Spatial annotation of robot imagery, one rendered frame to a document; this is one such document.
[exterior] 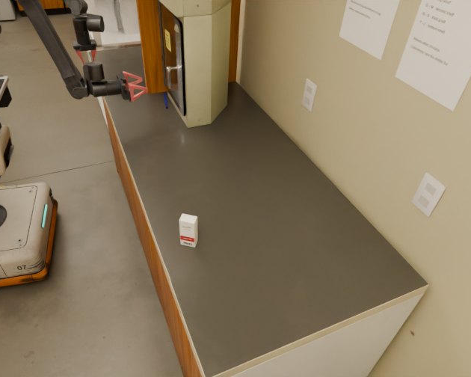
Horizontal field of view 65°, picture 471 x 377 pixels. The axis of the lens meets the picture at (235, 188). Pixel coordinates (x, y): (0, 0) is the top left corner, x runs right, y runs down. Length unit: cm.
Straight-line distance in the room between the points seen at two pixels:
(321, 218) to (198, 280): 48
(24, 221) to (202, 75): 134
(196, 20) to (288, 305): 105
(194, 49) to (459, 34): 91
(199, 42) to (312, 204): 75
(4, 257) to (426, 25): 206
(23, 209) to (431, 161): 209
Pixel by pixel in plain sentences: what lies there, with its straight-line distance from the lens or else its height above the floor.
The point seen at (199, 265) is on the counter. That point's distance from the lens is 112.
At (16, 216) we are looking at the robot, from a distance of 243.
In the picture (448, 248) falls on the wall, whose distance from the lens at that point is 121.
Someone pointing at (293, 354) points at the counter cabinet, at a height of 87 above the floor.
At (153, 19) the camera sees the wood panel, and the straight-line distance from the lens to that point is 186.
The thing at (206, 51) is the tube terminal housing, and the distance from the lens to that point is 157.
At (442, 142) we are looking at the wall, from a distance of 112.
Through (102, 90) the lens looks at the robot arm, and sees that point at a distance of 156.
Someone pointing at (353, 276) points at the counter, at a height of 94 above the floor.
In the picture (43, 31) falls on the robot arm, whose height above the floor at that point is 136.
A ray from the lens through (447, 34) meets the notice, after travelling 109.
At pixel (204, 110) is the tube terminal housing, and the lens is 167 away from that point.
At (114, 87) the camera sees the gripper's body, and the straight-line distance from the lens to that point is 157.
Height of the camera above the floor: 184
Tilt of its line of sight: 41 degrees down
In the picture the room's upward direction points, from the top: 4 degrees clockwise
